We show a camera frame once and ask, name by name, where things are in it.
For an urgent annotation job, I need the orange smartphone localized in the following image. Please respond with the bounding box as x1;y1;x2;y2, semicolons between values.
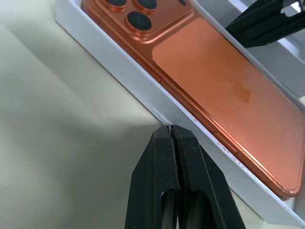
80;0;305;198

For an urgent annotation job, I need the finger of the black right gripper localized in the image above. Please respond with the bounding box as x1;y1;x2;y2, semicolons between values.
224;0;305;49

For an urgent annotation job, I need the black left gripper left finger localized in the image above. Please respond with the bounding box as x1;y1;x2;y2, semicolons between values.
124;126;180;229

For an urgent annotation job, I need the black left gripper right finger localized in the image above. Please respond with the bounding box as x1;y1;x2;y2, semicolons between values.
171;125;240;229

